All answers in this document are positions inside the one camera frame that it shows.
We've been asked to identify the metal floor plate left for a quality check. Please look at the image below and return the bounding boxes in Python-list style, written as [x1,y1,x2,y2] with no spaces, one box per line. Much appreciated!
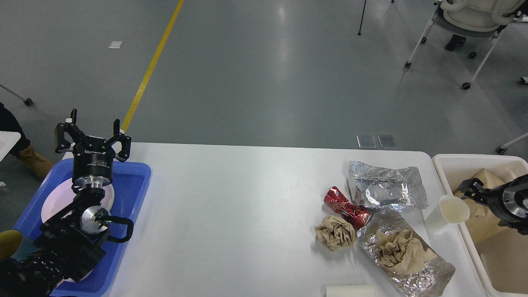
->
[356,134,377,150]

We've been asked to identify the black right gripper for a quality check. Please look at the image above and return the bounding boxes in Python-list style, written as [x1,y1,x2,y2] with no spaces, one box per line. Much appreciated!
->
[456,175,528,236]

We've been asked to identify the crumpled brown paper ball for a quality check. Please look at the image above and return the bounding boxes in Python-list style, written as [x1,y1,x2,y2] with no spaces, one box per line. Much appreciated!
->
[314,215,358,252]

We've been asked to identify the white office chair right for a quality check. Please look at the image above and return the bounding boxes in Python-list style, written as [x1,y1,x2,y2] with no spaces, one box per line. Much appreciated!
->
[404,0,524,90]

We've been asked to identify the white plastic spoon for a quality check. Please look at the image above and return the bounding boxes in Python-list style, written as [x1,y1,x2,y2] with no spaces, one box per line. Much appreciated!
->
[424,194,470,235]

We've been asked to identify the red foil wrapper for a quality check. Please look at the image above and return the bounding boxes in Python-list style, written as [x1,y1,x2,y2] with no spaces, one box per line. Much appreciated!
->
[324,186,371,230]

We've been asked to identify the brown boot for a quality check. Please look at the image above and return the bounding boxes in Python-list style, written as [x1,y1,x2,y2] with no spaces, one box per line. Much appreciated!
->
[0,102,55,179]

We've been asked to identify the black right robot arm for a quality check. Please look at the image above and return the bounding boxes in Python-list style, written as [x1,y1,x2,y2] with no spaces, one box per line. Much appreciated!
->
[456,174,528,236]

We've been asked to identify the pink plate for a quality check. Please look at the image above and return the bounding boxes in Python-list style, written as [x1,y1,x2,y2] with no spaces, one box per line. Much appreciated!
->
[41,178,115,222]

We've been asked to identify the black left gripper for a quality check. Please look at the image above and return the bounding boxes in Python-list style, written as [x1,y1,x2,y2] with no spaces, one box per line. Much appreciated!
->
[54,109,132,186]

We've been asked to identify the white paper cup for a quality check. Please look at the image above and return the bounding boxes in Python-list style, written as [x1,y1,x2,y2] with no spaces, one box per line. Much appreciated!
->
[325,285,377,297]

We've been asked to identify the white chair base left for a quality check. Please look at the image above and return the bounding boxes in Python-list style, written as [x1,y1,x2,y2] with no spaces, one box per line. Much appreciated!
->
[0,84,34,106]

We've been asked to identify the metal floor plate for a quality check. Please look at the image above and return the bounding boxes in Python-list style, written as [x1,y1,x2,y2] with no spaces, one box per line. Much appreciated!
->
[356,134,377,150]
[377,134,399,150]

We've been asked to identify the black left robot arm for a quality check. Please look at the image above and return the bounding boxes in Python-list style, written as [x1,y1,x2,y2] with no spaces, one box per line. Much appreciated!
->
[1,109,134,297]

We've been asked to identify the teal mug yellow inside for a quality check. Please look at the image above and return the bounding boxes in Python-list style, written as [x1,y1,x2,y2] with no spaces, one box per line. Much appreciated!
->
[0,229,23,259]

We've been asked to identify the beige plastic bin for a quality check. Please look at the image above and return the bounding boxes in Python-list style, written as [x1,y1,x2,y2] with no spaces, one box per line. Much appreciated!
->
[432,154,528,297]

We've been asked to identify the black tripod leg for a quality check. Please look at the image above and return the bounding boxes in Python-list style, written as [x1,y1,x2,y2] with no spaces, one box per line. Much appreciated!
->
[358,0,368,36]

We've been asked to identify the flat aluminium foil sheet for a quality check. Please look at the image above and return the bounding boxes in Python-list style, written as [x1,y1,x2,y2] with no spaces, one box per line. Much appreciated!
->
[348,160,429,212]

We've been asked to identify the metal floor plate right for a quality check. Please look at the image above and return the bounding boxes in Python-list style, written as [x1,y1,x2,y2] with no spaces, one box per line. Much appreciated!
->
[377,134,399,150]

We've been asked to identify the white side table left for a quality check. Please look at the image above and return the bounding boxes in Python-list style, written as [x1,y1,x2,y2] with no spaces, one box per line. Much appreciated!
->
[0,130,21,161]

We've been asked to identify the brown paper bag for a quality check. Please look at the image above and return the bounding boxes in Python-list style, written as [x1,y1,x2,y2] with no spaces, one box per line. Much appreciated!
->
[463,169,507,244]

